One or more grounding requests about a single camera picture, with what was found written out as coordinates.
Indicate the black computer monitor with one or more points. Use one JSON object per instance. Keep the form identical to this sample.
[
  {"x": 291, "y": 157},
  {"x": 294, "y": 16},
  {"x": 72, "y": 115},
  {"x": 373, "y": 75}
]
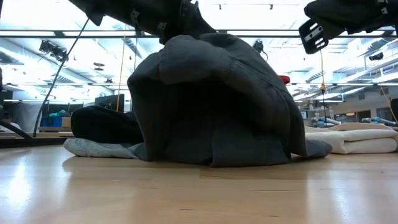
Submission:
[{"x": 109, "y": 102}]

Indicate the small black ceiling camera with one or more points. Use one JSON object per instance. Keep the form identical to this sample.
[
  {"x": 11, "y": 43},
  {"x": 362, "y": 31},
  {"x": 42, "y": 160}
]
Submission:
[{"x": 376, "y": 56}]

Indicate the black overhead frame bar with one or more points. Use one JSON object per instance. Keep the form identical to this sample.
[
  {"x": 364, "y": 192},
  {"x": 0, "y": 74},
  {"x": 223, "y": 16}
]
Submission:
[{"x": 62, "y": 33}]

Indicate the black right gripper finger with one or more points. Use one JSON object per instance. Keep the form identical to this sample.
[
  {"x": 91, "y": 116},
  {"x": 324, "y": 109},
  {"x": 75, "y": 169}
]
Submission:
[{"x": 314, "y": 43}]

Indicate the dark grey garment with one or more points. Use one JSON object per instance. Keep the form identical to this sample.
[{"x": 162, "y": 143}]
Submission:
[{"x": 202, "y": 109}]

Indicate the black ceiling camera cluster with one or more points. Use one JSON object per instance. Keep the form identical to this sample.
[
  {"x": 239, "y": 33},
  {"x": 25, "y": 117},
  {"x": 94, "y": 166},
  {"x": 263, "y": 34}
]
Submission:
[{"x": 53, "y": 49}]

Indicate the person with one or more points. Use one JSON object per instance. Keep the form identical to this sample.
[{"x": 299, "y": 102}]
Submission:
[{"x": 6, "y": 119}]

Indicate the tan wooden desk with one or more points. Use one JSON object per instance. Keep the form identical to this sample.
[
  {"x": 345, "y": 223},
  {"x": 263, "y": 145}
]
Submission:
[{"x": 53, "y": 134}]

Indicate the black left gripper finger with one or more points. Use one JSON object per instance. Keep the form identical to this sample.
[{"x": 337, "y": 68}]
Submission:
[{"x": 194, "y": 21}]

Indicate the red plastic laundry bin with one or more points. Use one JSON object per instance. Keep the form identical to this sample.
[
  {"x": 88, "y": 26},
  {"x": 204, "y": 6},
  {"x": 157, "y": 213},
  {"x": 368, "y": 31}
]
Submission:
[{"x": 284, "y": 80}]

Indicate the grey Reebok t-shirt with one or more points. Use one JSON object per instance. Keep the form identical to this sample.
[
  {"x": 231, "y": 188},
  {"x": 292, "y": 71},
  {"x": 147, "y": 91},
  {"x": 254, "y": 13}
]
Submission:
[{"x": 99, "y": 149}]

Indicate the blue bin with white label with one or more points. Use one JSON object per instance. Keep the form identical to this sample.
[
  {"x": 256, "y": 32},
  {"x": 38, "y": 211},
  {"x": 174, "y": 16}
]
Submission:
[{"x": 304, "y": 115}]

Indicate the blue storage box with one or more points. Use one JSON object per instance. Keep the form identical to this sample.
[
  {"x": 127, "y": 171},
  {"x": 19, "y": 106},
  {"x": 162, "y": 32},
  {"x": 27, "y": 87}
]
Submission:
[{"x": 51, "y": 122}]

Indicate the cream canvas tote bag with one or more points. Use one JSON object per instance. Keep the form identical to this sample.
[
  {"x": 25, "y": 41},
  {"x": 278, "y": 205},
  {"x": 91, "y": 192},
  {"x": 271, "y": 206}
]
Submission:
[{"x": 357, "y": 140}]

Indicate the grey tube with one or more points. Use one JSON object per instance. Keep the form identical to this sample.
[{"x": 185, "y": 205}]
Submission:
[{"x": 377, "y": 120}]

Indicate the teal crumpled item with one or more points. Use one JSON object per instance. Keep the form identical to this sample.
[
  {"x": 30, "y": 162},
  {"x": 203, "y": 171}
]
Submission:
[{"x": 59, "y": 113}]

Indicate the black garment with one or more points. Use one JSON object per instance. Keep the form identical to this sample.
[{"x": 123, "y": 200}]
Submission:
[{"x": 102, "y": 124}]

